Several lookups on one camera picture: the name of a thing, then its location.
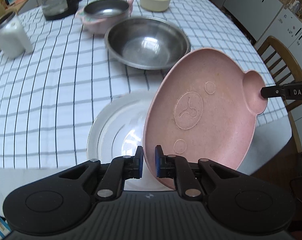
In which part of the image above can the pink steel-lined handled bowl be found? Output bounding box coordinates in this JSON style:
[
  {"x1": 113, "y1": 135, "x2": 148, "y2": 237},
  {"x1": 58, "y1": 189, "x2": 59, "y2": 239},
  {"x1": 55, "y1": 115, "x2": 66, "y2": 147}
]
[{"x1": 75, "y1": 0, "x2": 134, "y2": 35}]

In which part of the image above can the large stainless steel bowl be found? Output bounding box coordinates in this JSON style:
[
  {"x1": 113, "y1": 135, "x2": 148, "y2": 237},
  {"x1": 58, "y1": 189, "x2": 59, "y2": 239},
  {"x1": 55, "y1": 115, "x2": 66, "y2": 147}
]
[{"x1": 104, "y1": 16, "x2": 191, "y2": 70}]

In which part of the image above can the checkered white tablecloth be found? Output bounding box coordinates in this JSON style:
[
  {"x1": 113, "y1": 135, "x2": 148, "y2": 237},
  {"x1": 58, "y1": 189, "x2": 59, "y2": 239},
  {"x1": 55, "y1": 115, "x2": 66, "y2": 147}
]
[{"x1": 0, "y1": 0, "x2": 274, "y2": 169}]

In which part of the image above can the cream round bowl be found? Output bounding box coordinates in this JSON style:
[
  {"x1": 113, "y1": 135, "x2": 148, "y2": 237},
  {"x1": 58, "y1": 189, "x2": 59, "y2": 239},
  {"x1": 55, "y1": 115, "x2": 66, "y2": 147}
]
[{"x1": 140, "y1": 0, "x2": 171, "y2": 12}]

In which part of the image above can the wooden chair at right side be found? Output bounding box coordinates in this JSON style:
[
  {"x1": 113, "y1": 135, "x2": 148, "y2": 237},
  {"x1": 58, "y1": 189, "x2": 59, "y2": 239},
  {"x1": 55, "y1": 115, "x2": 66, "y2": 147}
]
[{"x1": 256, "y1": 36, "x2": 302, "y2": 113}]

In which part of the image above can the white cabinet wall unit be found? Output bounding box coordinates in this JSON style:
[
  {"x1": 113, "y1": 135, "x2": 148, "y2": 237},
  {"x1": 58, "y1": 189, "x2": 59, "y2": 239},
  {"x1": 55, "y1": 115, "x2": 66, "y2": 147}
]
[{"x1": 205, "y1": 0, "x2": 302, "y2": 153}]

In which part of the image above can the pink bear-shaped plate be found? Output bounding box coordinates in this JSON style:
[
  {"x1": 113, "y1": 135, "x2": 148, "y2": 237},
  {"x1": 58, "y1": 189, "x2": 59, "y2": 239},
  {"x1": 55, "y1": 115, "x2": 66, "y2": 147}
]
[{"x1": 143, "y1": 48, "x2": 267, "y2": 175}]

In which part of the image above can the large white ceramic plate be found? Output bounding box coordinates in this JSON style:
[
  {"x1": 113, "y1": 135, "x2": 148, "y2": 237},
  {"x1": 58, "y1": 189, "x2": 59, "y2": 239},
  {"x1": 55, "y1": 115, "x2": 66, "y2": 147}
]
[{"x1": 86, "y1": 90, "x2": 167, "y2": 191}]

